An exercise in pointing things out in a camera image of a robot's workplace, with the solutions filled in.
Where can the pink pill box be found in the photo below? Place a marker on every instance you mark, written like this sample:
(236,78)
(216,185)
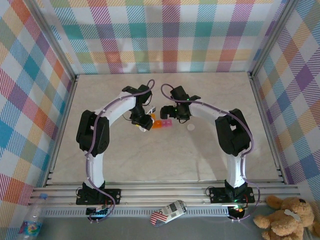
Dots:
(167,123)

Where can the orange pill box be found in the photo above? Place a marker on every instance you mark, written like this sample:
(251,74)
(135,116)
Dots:
(157,124)

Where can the white bottle cap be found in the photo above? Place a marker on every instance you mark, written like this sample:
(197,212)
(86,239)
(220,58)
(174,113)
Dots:
(191,127)

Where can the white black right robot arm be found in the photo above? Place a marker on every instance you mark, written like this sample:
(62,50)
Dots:
(232,132)

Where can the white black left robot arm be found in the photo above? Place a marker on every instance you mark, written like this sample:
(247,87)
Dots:
(92,135)

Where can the flag print rolled pouch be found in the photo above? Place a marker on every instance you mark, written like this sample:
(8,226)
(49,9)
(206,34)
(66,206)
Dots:
(167,212)

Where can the left electronics board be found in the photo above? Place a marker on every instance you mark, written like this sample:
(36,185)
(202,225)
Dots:
(98,212)

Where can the electronics board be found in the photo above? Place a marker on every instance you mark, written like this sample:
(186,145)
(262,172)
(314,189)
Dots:
(236,210)
(98,212)

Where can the right electronics board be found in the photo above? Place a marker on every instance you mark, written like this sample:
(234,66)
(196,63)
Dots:
(236,210)

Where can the clear plastic water bottle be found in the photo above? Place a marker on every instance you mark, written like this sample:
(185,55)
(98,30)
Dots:
(32,220)

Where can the brown teddy bear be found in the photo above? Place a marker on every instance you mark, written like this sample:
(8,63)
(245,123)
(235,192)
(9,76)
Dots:
(285,220)

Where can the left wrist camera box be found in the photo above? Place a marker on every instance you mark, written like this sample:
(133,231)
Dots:
(152,109)

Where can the aluminium front frame rail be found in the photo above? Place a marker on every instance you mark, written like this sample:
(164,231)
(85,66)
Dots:
(162,192)

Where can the aluminium side rail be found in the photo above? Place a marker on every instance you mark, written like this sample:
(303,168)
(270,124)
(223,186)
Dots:
(65,112)
(265,120)

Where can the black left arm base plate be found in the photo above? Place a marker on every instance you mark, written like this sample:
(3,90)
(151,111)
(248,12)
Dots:
(112,196)

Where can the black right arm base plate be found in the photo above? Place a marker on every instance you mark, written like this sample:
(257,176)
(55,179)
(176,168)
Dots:
(217,195)

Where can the aluminium frame post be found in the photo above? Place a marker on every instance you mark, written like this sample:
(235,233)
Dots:
(52,42)
(272,40)

